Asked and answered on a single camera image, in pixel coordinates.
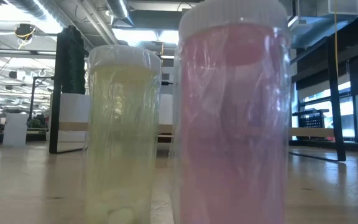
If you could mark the pink medicine bottle white cap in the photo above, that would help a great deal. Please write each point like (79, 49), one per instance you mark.
(232, 124)

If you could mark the yellow medicine bottle white cap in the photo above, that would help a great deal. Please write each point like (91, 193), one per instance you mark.
(121, 124)

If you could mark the green cactus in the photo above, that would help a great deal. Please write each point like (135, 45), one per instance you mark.
(73, 62)

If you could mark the green background plants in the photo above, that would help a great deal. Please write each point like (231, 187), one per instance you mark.
(39, 122)

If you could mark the shelf with black metal frame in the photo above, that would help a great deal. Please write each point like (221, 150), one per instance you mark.
(55, 93)

